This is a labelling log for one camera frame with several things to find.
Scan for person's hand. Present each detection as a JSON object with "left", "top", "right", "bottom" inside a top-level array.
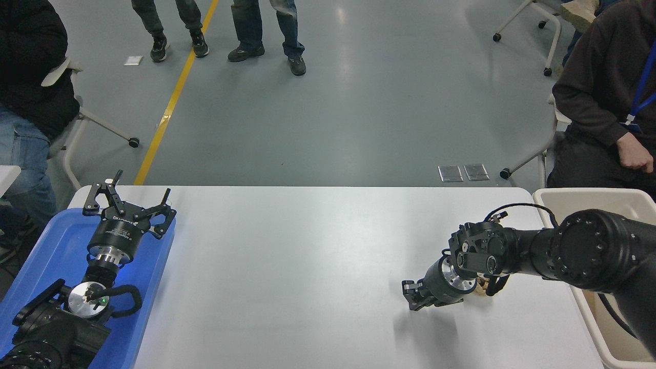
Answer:
[{"left": 617, "top": 132, "right": 654, "bottom": 173}]

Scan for seated person with lanyard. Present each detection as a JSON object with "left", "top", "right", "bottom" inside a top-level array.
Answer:
[{"left": 546, "top": 0, "right": 656, "bottom": 201}]

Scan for standing person, grey shoes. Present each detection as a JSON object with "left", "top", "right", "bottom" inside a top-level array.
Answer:
[{"left": 228, "top": 0, "right": 307, "bottom": 76}]

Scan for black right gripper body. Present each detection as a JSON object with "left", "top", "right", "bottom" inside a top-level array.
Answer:
[{"left": 423, "top": 256, "right": 464, "bottom": 307}]

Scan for large pale plastic bin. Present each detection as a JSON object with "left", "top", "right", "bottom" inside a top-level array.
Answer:
[{"left": 532, "top": 188, "right": 656, "bottom": 369}]

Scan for small white table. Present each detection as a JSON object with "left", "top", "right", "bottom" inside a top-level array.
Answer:
[{"left": 0, "top": 165, "right": 22, "bottom": 198}]

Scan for seated person in black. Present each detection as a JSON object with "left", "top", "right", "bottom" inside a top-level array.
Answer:
[{"left": 0, "top": 0, "right": 81, "bottom": 257}]

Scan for blue plastic tray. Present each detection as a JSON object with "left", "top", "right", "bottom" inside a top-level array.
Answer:
[{"left": 0, "top": 208, "right": 176, "bottom": 369}]

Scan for tan boot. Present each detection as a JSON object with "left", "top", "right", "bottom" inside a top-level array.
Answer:
[{"left": 560, "top": 0, "right": 600, "bottom": 34}]

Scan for standing person, black shoes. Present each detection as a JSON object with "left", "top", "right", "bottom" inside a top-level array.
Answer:
[{"left": 131, "top": 0, "right": 210, "bottom": 63}]

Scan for white wheeled chair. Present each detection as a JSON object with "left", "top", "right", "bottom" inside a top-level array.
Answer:
[
  {"left": 493, "top": 0, "right": 562, "bottom": 76},
  {"left": 41, "top": 56, "right": 140, "bottom": 191},
  {"left": 500, "top": 95, "right": 572, "bottom": 188}
]

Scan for blue lanyard with badge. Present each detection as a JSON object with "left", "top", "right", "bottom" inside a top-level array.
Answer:
[{"left": 620, "top": 51, "right": 656, "bottom": 135}]

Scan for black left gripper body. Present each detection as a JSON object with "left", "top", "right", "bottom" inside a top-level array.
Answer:
[{"left": 88, "top": 202, "right": 154, "bottom": 257}]

